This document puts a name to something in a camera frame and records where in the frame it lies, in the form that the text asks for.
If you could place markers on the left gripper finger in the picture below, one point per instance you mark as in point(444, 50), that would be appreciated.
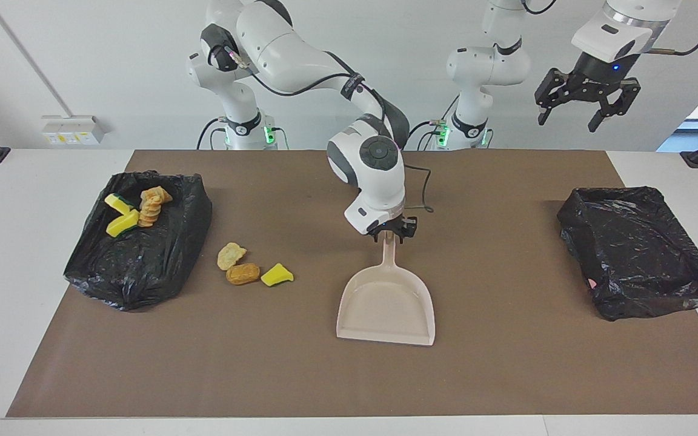
point(621, 100)
point(558, 88)

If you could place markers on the brown bread roll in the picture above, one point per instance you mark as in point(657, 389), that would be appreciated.
point(243, 274)

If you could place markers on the beige plastic dustpan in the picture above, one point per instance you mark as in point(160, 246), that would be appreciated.
point(385, 303)

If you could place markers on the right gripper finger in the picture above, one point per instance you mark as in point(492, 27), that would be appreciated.
point(377, 235)
point(408, 235)

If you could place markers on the brown table mat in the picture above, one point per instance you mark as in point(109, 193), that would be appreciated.
point(264, 375)

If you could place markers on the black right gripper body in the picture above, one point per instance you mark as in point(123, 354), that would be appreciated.
point(396, 225)

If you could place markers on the orange striped croissant piece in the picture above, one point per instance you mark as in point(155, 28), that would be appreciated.
point(157, 195)

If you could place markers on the black bag lined bin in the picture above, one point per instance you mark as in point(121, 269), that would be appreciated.
point(137, 266)

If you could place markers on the white wall socket box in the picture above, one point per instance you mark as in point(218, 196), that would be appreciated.
point(73, 130)

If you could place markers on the black bag bin pink tag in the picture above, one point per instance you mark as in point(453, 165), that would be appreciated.
point(640, 254)

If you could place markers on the yellow notched sponge piece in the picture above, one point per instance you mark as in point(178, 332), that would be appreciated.
point(122, 224)

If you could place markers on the yellow wedge sponge piece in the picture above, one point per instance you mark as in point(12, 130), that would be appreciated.
point(276, 276)

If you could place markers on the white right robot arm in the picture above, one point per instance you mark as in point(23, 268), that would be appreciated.
point(288, 54)

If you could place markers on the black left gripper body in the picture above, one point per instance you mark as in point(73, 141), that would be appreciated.
point(597, 72)

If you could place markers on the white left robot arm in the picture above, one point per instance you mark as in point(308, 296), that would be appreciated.
point(488, 66)

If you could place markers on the white wall conduit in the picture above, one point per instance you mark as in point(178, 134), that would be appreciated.
point(28, 56)

